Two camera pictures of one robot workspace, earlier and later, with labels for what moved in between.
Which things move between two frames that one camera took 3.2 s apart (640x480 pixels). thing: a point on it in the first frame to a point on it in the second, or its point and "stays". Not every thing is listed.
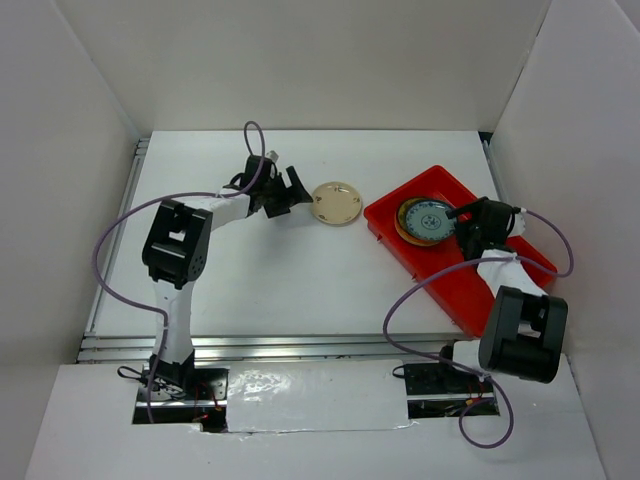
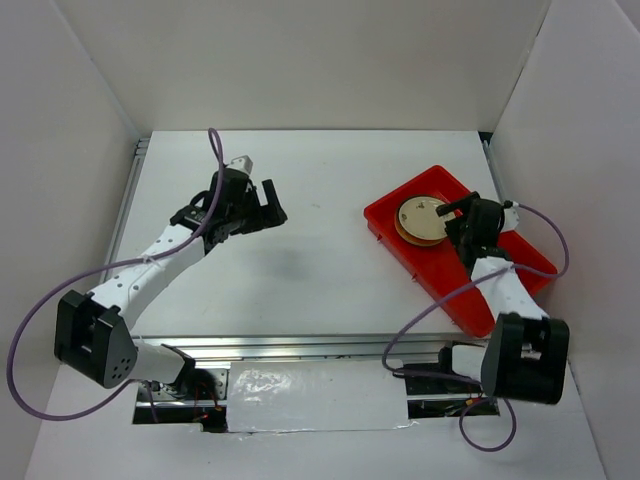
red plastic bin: [454, 282] stays
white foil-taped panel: [334, 395] stays
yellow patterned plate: [402, 225] stays
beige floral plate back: [336, 203] to [419, 218]
